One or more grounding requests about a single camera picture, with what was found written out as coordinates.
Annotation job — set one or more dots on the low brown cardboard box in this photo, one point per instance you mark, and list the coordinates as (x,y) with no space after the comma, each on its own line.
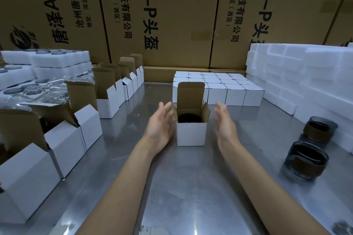
(229,70)
(165,73)

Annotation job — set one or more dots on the large brown printed shipping box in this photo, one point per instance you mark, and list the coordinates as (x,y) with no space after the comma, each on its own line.
(165,9)
(342,20)
(289,3)
(41,6)

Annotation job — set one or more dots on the open white carton with jar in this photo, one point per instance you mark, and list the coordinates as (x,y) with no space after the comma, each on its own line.
(191,133)

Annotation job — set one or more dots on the row of empty open cartons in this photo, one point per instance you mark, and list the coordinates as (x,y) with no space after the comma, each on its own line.
(66,144)

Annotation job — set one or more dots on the stack of white foam blocks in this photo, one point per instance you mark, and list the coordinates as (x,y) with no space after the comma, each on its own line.
(309,77)

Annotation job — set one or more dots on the person's right forearm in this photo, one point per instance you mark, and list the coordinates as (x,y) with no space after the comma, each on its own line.
(264,188)

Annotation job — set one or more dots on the person's left hand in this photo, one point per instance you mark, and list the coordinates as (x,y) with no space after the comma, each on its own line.
(159,130)

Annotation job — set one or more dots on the clear plastic wrap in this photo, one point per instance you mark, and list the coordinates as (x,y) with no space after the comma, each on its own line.
(49,93)

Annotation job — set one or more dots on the dark glass jar inside carton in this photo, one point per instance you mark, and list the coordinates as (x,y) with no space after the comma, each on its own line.
(189,117)

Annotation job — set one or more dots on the white foam tray with lids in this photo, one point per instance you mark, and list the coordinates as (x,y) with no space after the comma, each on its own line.
(52,71)
(47,58)
(16,91)

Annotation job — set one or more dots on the person's right hand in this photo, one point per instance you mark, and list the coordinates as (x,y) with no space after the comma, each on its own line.
(226,130)

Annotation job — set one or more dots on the block of closed white cartons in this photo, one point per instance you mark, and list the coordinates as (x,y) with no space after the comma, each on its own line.
(234,94)

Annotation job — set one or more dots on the dark glass jar brown band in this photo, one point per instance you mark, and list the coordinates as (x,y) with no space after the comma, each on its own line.
(320,130)
(306,161)

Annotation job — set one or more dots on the person's left forearm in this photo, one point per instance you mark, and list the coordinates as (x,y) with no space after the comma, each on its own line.
(121,188)

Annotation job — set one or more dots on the person's right fingers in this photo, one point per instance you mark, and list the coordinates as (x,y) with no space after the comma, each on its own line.
(220,111)

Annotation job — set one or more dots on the person's left fingers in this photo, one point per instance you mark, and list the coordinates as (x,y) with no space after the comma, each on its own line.
(163,109)

